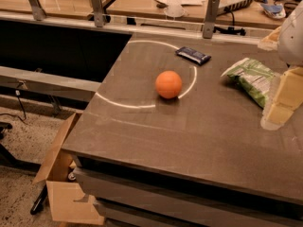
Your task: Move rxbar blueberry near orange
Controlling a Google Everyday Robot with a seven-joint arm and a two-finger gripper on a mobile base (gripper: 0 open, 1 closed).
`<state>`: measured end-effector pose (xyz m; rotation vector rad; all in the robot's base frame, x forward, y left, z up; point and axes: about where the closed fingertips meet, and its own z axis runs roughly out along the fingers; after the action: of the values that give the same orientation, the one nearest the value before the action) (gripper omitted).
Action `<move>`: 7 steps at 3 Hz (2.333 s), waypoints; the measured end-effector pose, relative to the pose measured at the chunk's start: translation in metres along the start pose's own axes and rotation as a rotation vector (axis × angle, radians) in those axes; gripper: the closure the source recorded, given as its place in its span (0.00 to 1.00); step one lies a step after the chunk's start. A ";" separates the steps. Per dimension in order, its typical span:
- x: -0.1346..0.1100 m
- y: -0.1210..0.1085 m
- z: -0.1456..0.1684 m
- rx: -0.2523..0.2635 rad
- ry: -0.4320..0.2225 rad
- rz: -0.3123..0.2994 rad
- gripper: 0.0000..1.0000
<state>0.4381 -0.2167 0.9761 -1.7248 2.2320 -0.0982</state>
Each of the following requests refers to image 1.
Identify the cardboard box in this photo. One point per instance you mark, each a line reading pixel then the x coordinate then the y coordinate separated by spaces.
pixel 68 203

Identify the orange ball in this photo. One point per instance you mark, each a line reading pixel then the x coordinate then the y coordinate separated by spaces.
pixel 168 84

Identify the grey metal bracket middle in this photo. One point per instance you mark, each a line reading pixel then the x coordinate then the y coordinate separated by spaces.
pixel 98 12

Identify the dark blue rxbar wrapper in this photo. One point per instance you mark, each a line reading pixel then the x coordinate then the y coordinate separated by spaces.
pixel 192 55

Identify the white face mask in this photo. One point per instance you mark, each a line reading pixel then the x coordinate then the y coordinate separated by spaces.
pixel 174 11

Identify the blue white packet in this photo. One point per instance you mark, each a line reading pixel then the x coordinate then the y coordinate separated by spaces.
pixel 274 11

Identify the grey metal bracket right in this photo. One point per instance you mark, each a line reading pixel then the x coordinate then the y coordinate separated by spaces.
pixel 210 18

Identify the green chip bag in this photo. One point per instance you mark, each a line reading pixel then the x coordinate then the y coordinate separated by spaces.
pixel 253 77

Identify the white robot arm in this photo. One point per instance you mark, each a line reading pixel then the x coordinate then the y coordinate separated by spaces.
pixel 290 41

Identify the grey metal bracket left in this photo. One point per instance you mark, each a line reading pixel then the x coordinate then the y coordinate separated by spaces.
pixel 37 10

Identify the grey metal bracket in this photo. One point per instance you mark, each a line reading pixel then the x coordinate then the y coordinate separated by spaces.
pixel 210 18
pixel 98 12
pixel 37 10

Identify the grey metal rail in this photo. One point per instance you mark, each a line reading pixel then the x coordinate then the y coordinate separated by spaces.
pixel 46 84

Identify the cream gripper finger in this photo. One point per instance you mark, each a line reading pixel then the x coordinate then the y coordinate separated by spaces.
pixel 269 42
pixel 285 97

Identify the grey power strip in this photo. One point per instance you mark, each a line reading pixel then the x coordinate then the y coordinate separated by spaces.
pixel 232 5

